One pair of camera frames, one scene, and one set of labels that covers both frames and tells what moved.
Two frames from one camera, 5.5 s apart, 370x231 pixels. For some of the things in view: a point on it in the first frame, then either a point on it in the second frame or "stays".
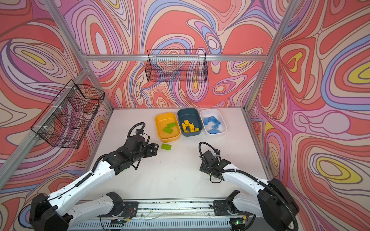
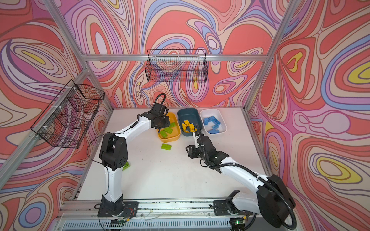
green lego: x=166 y=146 stays
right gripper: x=203 y=168 → x=191 y=152
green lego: x=167 y=130 stays
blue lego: x=214 y=130 stays
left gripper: x=150 y=153 → x=167 y=122
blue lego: x=206 y=120 stays
